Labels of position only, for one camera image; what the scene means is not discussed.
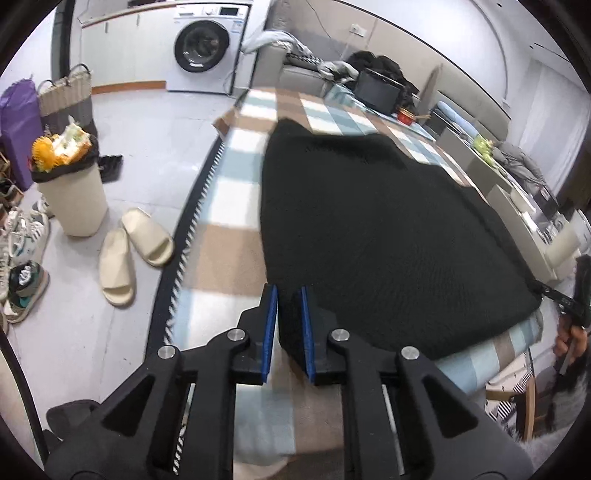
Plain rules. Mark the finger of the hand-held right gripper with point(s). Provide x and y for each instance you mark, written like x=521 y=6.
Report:
x=558 y=300

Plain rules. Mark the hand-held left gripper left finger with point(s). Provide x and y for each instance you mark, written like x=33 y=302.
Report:
x=270 y=332

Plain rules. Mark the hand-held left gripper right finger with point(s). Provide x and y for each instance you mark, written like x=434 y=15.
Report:
x=305 y=327

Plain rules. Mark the black knit sweater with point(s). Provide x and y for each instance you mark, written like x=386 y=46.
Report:
x=378 y=221

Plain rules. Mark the person's right hand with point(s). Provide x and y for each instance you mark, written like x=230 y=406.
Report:
x=581 y=339

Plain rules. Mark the checked blanket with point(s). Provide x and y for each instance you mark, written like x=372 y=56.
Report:
x=231 y=258

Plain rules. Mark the wooden chair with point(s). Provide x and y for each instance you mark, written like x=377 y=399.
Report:
x=532 y=406

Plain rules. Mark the grey jacket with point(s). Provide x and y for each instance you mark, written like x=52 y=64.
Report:
x=521 y=164

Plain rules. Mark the cream slipper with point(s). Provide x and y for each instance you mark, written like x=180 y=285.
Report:
x=147 y=235
x=115 y=267

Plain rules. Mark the green toy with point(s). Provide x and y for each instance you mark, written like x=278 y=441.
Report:
x=483 y=146

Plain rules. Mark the beige padded headboard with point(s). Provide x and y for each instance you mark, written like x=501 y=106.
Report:
x=489 y=110

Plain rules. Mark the light blue pillow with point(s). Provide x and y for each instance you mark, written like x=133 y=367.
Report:
x=455 y=114

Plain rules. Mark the cardboard box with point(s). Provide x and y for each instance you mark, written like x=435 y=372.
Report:
x=226 y=121

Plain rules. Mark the black shoe tray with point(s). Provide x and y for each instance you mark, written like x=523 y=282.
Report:
x=111 y=167

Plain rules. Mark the red bowl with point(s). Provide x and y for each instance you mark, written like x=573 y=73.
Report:
x=407 y=117

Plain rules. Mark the cream trash bin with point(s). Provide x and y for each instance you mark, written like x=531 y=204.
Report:
x=74 y=203

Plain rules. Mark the green grey sneaker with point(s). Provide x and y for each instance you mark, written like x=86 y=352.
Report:
x=25 y=286

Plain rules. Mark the white green-striped sneaker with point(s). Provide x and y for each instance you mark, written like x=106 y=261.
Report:
x=32 y=235

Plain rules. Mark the pale grey garment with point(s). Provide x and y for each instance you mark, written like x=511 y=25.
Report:
x=341 y=70

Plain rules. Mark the grey sofa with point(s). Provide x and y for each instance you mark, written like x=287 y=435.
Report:
x=268 y=69

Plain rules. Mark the black white checkered pillow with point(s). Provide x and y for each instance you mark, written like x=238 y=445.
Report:
x=307 y=60

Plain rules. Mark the yellow ruffled packing net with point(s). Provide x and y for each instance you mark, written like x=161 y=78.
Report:
x=44 y=154

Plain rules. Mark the grey hoodie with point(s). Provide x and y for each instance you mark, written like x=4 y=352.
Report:
x=272 y=39

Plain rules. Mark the white washing machine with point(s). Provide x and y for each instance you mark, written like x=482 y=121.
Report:
x=203 y=46

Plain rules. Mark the woven laundry basket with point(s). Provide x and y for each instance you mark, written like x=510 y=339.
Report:
x=64 y=99

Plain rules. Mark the white lower cabinets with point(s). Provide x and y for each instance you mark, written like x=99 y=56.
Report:
x=129 y=50

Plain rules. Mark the wooden shoe rack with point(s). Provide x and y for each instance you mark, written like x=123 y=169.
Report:
x=4 y=161

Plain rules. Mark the purple bag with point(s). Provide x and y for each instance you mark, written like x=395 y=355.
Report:
x=18 y=124

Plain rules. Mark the black door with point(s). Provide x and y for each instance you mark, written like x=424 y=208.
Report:
x=62 y=41

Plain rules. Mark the wall socket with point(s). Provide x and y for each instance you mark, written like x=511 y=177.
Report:
x=359 y=31

